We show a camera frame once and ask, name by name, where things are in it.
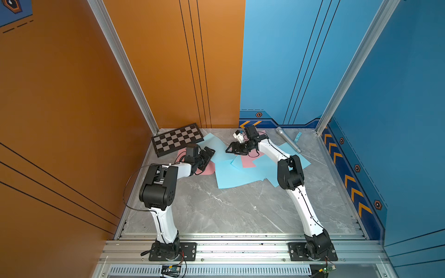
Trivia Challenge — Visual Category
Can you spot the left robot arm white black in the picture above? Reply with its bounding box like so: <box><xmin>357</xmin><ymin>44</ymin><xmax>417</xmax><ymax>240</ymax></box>
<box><xmin>139</xmin><ymin>144</ymin><xmax>216</xmax><ymax>261</ymax></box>

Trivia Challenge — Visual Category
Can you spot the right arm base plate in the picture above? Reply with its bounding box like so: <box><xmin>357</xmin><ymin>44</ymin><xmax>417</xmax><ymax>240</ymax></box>
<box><xmin>287</xmin><ymin>242</ymin><xmax>338</xmax><ymax>262</ymax></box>

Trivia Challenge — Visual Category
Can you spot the right green circuit board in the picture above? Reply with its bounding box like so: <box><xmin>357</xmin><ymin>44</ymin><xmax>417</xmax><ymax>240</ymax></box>
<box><xmin>309</xmin><ymin>265</ymin><xmax>337</xmax><ymax>278</ymax></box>

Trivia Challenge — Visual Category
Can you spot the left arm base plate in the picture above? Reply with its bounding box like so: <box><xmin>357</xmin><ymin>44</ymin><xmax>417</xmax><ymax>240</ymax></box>
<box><xmin>148</xmin><ymin>242</ymin><xmax>197</xmax><ymax>262</ymax></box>

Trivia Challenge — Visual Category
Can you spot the aluminium rail frame front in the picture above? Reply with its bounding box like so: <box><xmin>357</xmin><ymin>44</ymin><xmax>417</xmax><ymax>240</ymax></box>
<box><xmin>93</xmin><ymin>234</ymin><xmax>396</xmax><ymax>278</ymax></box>

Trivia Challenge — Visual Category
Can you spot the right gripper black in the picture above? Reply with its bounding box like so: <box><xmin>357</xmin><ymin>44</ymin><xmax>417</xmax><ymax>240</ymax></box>
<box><xmin>225</xmin><ymin>140</ymin><xmax>252</xmax><ymax>155</ymax></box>

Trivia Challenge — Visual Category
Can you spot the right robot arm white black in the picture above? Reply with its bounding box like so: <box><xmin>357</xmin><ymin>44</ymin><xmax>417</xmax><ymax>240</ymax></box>
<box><xmin>226</xmin><ymin>126</ymin><xmax>338</xmax><ymax>262</ymax></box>

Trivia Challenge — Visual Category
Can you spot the left green circuit board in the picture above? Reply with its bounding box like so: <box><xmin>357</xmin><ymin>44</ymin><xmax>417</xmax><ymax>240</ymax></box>
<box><xmin>160</xmin><ymin>264</ymin><xmax>182</xmax><ymax>278</ymax></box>

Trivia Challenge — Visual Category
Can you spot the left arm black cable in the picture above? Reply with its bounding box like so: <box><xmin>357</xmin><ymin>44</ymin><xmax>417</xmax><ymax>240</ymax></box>
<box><xmin>123</xmin><ymin>152</ymin><xmax>188</xmax><ymax>213</ymax></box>

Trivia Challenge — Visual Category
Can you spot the left aluminium corner post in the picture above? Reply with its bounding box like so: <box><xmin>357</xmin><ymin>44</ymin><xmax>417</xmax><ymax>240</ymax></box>
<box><xmin>87</xmin><ymin>0</ymin><xmax>159</xmax><ymax>134</ymax></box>

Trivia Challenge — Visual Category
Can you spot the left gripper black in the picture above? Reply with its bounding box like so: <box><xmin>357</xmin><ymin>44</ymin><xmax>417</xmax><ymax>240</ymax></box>
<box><xmin>194</xmin><ymin>146</ymin><xmax>214</xmax><ymax>170</ymax></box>

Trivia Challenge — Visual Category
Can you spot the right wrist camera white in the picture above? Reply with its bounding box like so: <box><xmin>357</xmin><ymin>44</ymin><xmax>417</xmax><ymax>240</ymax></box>
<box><xmin>233</xmin><ymin>130</ymin><xmax>245</xmax><ymax>143</ymax></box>

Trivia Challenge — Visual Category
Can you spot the green circuit board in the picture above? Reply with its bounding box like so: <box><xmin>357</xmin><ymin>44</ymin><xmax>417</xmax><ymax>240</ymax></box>
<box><xmin>160</xmin><ymin>264</ymin><xmax>182</xmax><ymax>278</ymax></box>
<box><xmin>309</xmin><ymin>265</ymin><xmax>337</xmax><ymax>278</ymax></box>

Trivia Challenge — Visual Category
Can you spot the silver microphone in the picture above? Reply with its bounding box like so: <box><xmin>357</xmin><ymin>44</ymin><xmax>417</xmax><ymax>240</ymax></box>
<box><xmin>275</xmin><ymin>127</ymin><xmax>301</xmax><ymax>153</ymax></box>

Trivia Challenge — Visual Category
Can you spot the black white checkerboard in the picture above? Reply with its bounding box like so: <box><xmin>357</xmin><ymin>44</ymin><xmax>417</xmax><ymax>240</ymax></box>
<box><xmin>151</xmin><ymin>123</ymin><xmax>204</xmax><ymax>157</ymax></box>

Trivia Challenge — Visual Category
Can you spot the aluminium corner post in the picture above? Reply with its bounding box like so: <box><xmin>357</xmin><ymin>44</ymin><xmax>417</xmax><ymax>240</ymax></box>
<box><xmin>315</xmin><ymin>0</ymin><xmax>400</xmax><ymax>136</ymax></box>
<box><xmin>87</xmin><ymin>0</ymin><xmax>159</xmax><ymax>134</ymax></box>

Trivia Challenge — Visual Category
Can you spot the right aluminium corner post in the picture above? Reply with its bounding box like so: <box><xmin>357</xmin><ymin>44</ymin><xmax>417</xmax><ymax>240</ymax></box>
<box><xmin>315</xmin><ymin>0</ymin><xmax>400</xmax><ymax>136</ymax></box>

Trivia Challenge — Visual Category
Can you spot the light blue paper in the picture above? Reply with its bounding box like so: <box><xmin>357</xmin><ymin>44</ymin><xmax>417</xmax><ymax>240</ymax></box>
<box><xmin>199</xmin><ymin>133</ymin><xmax>236</xmax><ymax>164</ymax></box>
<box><xmin>253</xmin><ymin>143</ymin><xmax>311</xmax><ymax>187</ymax></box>
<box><xmin>215</xmin><ymin>156</ymin><xmax>266</xmax><ymax>190</ymax></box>

